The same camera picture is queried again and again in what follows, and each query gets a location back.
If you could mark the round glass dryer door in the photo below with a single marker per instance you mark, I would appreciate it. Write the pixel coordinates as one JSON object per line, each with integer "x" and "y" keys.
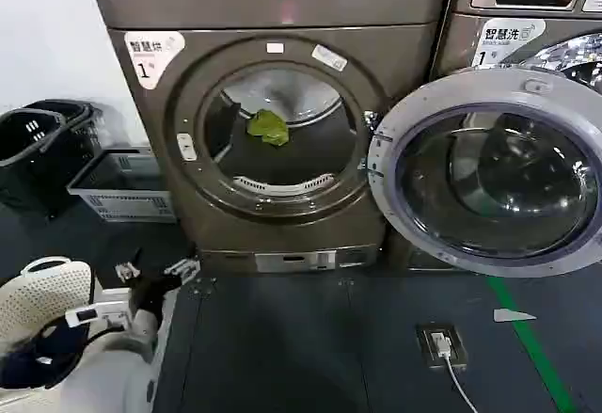
{"x": 494, "y": 182}

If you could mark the black plastic laundry basket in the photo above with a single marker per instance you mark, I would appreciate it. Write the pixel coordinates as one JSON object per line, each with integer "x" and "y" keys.
{"x": 89, "y": 126}
{"x": 28, "y": 149}

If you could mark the dark clothes pile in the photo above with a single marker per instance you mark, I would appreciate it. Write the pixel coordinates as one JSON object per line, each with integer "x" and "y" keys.
{"x": 52, "y": 352}

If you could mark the green garment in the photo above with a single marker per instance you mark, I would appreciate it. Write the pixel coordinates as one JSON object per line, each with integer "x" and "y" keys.
{"x": 269, "y": 127}

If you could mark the steel floor socket box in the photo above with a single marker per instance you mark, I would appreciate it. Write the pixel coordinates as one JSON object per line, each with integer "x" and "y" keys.
{"x": 441, "y": 344}

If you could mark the grey-brown front-load dryer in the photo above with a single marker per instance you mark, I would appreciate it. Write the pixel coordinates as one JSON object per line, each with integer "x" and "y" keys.
{"x": 291, "y": 4}

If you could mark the white perforated laundry basket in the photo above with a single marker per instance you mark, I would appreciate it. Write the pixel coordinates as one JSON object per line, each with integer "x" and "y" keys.
{"x": 42, "y": 290}

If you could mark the white plug adapter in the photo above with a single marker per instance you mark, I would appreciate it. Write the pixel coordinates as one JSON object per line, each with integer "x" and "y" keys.
{"x": 441, "y": 343}

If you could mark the grey plastic crate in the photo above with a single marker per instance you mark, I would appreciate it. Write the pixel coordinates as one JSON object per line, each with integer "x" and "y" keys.
{"x": 127, "y": 199}

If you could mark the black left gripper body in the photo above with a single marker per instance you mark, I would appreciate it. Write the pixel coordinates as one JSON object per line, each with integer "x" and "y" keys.
{"x": 153, "y": 293}

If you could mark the white floor tape piece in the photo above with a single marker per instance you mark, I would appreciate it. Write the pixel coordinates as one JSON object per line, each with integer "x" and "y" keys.
{"x": 510, "y": 315}

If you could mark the green floor tape strip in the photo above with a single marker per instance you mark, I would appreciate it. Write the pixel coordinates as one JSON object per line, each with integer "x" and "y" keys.
{"x": 531, "y": 338}

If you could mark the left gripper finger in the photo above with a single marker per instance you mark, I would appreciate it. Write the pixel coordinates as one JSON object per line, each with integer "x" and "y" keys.
{"x": 128, "y": 272}
{"x": 181, "y": 268}

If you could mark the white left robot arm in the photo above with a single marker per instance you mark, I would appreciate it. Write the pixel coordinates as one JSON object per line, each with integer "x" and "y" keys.
{"x": 103, "y": 375}

